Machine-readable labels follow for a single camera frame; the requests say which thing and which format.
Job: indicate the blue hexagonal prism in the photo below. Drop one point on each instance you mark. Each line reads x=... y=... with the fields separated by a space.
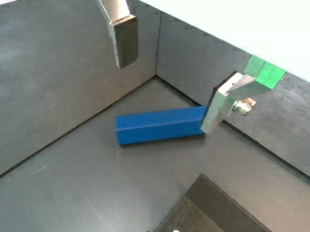
x=160 y=125

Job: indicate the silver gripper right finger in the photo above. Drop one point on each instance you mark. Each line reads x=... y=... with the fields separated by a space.
x=224 y=103

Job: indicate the green shape sorter block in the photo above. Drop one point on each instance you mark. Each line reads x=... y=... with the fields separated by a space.
x=265 y=72

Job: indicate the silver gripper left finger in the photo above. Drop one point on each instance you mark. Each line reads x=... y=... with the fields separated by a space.
x=122 y=24

